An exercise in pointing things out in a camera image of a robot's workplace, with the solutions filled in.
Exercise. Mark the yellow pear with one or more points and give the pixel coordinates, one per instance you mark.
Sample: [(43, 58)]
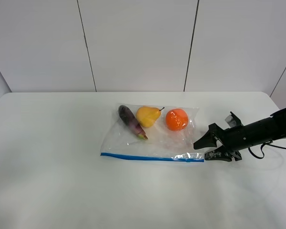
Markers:
[(147, 116)]

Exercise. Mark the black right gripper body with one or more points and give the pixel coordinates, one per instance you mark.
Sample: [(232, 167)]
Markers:
[(228, 142)]

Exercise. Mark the purple eggplant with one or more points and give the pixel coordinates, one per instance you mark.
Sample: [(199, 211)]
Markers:
[(131, 122)]

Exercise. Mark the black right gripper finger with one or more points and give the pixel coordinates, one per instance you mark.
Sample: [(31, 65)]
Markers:
[(218, 155), (207, 140)]

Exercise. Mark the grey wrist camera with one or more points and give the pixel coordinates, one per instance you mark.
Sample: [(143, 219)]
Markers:
[(233, 121)]

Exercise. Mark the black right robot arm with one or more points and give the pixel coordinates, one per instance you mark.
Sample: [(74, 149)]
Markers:
[(262, 132)]

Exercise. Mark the clear zip bag blue strip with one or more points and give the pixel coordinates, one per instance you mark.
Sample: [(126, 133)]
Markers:
[(162, 144)]

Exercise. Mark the orange fruit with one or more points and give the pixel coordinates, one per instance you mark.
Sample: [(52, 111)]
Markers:
[(176, 119)]

